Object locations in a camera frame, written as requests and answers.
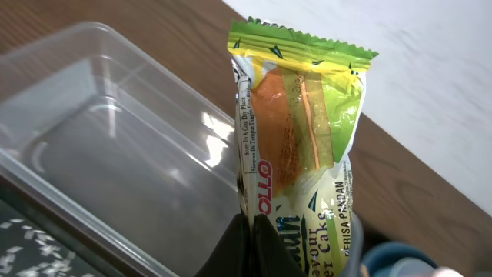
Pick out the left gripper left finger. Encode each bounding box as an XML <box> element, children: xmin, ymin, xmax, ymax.
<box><xmin>195</xmin><ymin>214</ymin><xmax>250</xmax><ymax>277</ymax></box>

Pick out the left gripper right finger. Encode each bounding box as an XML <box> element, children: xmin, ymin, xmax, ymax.
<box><xmin>252</xmin><ymin>214</ymin><xmax>305</xmax><ymax>277</ymax></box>

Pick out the green yellow snack wrapper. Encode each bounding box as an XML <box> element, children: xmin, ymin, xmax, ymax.
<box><xmin>228</xmin><ymin>18</ymin><xmax>377</xmax><ymax>276</ymax></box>

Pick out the white rice pile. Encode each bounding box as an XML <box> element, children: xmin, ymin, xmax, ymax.
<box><xmin>1</xmin><ymin>218</ymin><xmax>101</xmax><ymax>277</ymax></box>

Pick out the black rectangular waste tray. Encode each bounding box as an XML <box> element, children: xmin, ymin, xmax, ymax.
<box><xmin>1</xmin><ymin>178</ymin><xmax>136</xmax><ymax>276</ymax></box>

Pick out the clear plastic waste bin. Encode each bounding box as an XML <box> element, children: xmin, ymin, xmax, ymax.
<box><xmin>1</xmin><ymin>22</ymin><xmax>239</xmax><ymax>276</ymax></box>

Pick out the dark blue plate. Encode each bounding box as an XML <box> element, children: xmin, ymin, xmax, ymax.
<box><xmin>361</xmin><ymin>242</ymin><xmax>438</xmax><ymax>277</ymax></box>

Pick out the light blue bowl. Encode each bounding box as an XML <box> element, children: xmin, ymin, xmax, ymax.
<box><xmin>388</xmin><ymin>257</ymin><xmax>437</xmax><ymax>277</ymax></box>

